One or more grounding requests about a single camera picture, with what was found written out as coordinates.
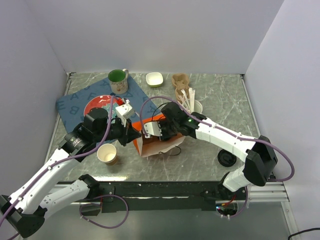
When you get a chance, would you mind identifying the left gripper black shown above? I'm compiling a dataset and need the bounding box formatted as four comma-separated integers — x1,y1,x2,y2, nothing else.
94,115,142,146

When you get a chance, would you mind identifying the orange paper bag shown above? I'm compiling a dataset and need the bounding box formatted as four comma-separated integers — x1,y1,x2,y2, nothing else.
132,121,186,158

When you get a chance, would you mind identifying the brown paper cup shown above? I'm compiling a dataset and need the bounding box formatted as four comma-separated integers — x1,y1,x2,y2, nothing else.
97,143,118,166

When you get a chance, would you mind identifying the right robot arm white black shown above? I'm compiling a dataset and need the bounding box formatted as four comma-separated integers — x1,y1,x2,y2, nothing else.
160,102,278,200

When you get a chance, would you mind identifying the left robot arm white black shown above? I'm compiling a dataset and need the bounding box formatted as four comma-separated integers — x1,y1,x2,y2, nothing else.
0,104,141,238

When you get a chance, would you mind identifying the wrapped white stirrers bundle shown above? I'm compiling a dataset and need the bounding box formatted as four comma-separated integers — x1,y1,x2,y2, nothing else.
178,87,195,113

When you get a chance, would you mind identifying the white cup holding stirrers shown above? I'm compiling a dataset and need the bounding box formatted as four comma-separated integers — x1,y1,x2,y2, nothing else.
193,99,203,114

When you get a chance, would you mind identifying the red blue floral plate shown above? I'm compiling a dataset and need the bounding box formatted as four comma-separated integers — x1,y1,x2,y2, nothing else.
83,95,124,117

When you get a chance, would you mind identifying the small white green bowl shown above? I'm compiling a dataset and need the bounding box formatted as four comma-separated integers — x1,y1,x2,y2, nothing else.
145,72,164,88

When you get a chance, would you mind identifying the green inside ceramic mug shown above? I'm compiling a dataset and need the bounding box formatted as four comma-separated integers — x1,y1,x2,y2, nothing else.
108,68,129,95

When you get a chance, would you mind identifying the blue letter placemat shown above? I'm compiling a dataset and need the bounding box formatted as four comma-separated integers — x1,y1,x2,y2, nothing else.
56,73,150,133

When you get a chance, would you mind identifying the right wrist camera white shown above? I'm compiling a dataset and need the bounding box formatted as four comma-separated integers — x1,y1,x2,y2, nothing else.
143,121,162,138

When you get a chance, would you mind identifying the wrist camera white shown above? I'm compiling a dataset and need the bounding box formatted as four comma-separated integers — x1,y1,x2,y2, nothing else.
143,121,162,138
115,97,136,126

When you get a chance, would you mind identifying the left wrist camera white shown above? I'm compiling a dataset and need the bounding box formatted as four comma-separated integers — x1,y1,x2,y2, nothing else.
115,97,136,126

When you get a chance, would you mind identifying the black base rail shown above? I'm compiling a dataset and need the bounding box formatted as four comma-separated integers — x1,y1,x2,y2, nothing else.
49,181,251,213

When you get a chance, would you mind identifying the aluminium frame rail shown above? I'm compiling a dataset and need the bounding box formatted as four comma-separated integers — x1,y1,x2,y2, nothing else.
248,182,290,203

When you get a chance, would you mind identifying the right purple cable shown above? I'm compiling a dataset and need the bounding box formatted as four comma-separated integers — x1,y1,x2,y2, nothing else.
139,96,295,182

